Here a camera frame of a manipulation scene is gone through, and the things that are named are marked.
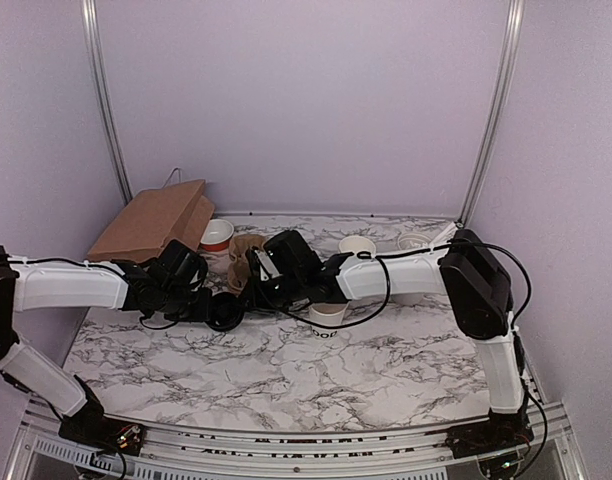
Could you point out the black lid stack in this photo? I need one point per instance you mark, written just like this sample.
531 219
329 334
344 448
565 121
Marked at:
226 312

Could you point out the brown pulp cup carrier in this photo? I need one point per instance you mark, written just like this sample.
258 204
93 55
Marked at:
238 271

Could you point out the stacked white paper cups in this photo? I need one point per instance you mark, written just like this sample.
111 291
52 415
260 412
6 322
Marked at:
357 244

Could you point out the aluminium right frame post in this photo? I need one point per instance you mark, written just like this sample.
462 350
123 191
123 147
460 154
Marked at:
500 94

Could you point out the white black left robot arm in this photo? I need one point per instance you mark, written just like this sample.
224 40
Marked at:
29 284

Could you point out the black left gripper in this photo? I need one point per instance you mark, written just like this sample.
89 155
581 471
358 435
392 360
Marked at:
203 311

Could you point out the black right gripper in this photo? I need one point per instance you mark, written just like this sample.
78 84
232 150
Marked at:
252 288

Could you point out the white paper coffee cup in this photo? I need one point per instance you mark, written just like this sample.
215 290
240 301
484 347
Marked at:
326 318

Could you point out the red white paper cup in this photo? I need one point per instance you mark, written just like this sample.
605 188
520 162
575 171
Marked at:
217 235

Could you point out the aluminium frame post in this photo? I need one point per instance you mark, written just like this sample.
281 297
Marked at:
95 51
500 94

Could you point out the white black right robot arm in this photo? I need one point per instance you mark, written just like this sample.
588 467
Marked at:
465 269

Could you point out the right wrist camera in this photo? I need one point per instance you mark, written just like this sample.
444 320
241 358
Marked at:
262 266

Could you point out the aluminium left frame post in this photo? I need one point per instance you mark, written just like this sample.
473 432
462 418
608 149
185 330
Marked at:
95 51

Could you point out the white ribbed cup holder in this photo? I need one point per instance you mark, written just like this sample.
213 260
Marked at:
407 241

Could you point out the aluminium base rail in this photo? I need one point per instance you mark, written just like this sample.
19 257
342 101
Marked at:
178 452

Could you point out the brown paper bag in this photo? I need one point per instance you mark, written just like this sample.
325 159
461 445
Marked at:
143 229

